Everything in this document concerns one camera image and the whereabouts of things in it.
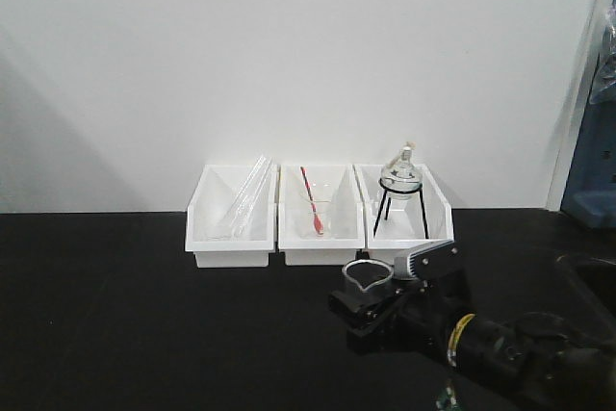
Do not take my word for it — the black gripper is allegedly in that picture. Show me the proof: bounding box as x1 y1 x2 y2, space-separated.
328 270 470 358

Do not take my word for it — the clear glass beaker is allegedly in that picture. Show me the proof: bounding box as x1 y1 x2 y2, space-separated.
342 259 394 295

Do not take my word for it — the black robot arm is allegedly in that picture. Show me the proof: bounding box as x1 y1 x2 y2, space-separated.
328 270 615 410

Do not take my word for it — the small beaker in bin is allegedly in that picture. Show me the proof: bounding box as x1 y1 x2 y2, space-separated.
297 198 332 239

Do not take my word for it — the red black stirring rod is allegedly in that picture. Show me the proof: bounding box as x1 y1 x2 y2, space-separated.
299 166 324 237

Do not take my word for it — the right white plastic bin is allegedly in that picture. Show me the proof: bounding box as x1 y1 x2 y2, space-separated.
353 164 454 264

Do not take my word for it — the white plastic bin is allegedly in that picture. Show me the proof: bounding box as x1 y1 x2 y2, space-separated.
353 164 454 264
278 165 366 266
185 165 278 268

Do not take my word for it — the middle white plastic bin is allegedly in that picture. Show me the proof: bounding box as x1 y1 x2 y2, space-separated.
278 165 366 266

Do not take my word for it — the black metal tripod stand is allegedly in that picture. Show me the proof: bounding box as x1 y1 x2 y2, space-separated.
372 177 429 239

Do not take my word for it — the round glass flask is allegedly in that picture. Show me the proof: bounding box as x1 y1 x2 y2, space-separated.
380 142 423 183

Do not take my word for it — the glass tubes bundle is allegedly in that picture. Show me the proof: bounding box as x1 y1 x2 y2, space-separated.
218 156 272 241

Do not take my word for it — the left white plastic bin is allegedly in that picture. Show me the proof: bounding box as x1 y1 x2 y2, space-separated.
185 165 278 268

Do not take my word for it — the black sink basin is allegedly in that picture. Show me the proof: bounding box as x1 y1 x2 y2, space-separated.
555 254 615 334

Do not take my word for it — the blue equipment at right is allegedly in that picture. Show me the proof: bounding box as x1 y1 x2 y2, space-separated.
561 5 615 229

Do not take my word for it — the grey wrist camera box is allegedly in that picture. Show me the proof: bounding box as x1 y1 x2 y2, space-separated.
393 241 463 281

